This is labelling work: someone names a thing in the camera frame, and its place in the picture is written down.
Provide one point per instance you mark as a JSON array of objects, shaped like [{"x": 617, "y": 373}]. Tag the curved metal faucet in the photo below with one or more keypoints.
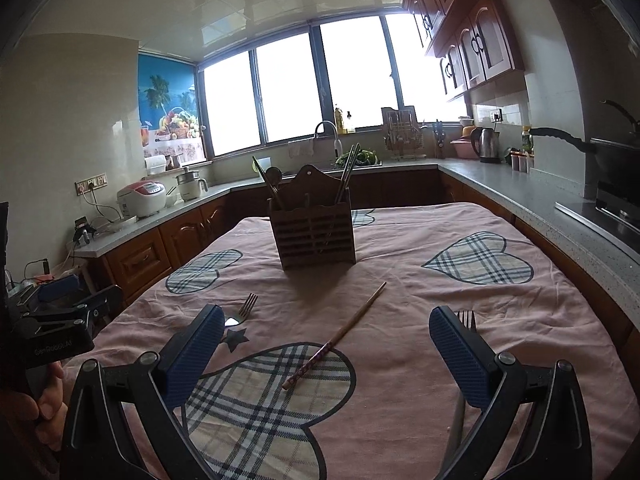
[{"x": 336, "y": 147}]

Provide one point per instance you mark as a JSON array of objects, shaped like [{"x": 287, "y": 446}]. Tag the dark metal chopstick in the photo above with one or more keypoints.
[
  {"x": 346, "y": 175},
  {"x": 353, "y": 165}
]

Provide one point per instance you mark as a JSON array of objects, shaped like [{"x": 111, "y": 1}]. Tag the person's left hand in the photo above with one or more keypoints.
[{"x": 50, "y": 400}]

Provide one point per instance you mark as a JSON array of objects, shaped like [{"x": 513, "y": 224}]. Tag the orange bowl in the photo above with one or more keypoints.
[{"x": 467, "y": 133}]

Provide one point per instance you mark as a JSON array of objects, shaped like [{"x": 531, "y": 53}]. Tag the small white electric pot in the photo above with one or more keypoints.
[{"x": 190, "y": 186}]

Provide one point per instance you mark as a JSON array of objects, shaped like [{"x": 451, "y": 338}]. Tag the pink dish cloth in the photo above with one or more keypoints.
[{"x": 300, "y": 147}]

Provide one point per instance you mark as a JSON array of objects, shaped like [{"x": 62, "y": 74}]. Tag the white spice jar set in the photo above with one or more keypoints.
[{"x": 522, "y": 162}]

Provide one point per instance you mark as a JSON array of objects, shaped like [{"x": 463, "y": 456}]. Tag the wooden wall cabinet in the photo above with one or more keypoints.
[
  {"x": 480, "y": 45},
  {"x": 430, "y": 5}
]

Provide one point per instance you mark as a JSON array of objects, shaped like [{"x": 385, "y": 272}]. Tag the patterned-end wooden chopstick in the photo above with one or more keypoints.
[
  {"x": 265, "y": 182},
  {"x": 345, "y": 330}
]

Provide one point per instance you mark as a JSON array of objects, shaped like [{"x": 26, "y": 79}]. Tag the yellow oil bottle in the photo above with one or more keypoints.
[{"x": 339, "y": 120}]

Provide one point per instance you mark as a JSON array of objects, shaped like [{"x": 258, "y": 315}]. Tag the wooden base cabinets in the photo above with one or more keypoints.
[{"x": 145, "y": 255}]

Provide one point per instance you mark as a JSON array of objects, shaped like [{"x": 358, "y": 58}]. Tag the white and red rice cooker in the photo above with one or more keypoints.
[{"x": 142, "y": 199}]

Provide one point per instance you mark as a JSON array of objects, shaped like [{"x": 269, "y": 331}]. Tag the stainless electric kettle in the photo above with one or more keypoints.
[{"x": 487, "y": 146}]

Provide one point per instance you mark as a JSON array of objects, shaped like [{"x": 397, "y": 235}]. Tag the wooden utensil holder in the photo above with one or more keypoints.
[{"x": 310, "y": 235}]

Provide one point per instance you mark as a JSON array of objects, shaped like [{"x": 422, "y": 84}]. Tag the yellow label condiment bottle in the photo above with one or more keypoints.
[{"x": 526, "y": 141}]

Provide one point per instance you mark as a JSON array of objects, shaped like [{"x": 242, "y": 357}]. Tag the metal fork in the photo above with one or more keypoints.
[
  {"x": 466, "y": 321},
  {"x": 245, "y": 310}
]

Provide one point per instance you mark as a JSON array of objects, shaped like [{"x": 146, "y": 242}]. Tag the wall power strip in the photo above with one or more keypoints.
[{"x": 91, "y": 183}]

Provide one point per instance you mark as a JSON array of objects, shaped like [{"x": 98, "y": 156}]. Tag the black gas stove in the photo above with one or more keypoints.
[{"x": 605, "y": 215}]

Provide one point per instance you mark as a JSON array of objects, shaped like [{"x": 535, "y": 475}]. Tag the large kitchen window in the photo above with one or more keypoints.
[{"x": 285, "y": 90}]

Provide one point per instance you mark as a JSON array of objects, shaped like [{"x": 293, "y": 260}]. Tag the metal dish rack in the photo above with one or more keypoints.
[{"x": 402, "y": 132}]

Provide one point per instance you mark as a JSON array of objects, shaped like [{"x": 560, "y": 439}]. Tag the white wall socket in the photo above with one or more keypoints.
[{"x": 496, "y": 115}]

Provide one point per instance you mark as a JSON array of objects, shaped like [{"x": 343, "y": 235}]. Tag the knife block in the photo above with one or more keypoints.
[{"x": 439, "y": 142}]

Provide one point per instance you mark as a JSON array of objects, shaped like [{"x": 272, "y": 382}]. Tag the pink plaid-heart tablecloth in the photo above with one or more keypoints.
[{"x": 400, "y": 310}]

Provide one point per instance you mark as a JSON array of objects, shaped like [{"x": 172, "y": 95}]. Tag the small black device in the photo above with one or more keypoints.
[{"x": 83, "y": 231}]

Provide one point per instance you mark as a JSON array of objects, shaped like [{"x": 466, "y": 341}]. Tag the small white bowl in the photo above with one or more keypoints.
[{"x": 466, "y": 121}]

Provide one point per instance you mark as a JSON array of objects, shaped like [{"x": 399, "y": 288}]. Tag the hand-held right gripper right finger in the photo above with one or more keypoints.
[{"x": 457, "y": 355}]

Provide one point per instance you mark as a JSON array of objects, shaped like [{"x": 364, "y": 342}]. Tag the green leafy vegetables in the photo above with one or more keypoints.
[{"x": 365, "y": 157}]

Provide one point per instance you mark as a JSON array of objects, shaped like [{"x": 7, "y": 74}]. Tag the tropical fruit wall poster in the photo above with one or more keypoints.
[{"x": 167, "y": 105}]

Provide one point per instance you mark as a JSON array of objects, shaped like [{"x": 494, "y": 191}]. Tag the pink plastic basin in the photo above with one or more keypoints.
[{"x": 461, "y": 150}]

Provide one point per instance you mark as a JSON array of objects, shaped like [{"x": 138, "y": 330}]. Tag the white plastic container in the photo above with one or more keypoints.
[{"x": 155, "y": 165}]

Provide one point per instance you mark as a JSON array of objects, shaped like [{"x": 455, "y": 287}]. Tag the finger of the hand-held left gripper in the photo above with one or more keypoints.
[{"x": 106, "y": 304}]

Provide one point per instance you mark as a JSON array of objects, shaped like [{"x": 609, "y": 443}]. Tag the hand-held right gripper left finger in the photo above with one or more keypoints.
[{"x": 200, "y": 355}]

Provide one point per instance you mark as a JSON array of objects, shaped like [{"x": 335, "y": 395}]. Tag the wooden spoon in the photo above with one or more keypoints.
[{"x": 274, "y": 177}]

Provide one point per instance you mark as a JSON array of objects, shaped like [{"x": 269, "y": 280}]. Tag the grey kitchen countertop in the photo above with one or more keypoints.
[{"x": 540, "y": 210}]

